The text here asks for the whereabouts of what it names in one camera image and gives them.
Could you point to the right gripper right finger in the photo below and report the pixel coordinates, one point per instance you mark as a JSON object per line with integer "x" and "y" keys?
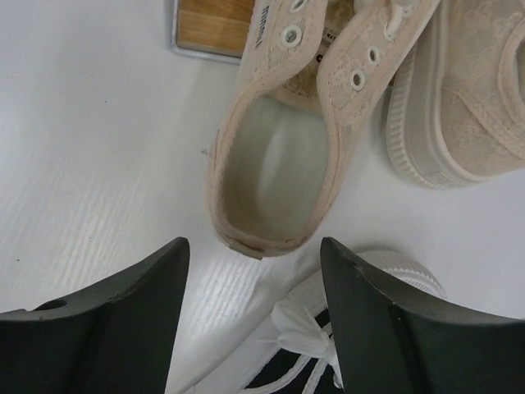
{"x": 392, "y": 337}

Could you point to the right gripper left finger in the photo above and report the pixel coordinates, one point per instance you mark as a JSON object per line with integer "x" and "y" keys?
{"x": 115, "y": 336}

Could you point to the black white sneaker upper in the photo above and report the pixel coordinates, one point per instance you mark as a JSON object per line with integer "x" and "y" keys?
{"x": 292, "y": 350}

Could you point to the white wire wooden shoe shelf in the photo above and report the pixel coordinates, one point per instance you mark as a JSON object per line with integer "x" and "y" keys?
{"x": 211, "y": 30}

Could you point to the beige lace sneaker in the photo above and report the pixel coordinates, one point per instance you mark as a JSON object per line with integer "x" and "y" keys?
{"x": 310, "y": 77}
{"x": 456, "y": 113}

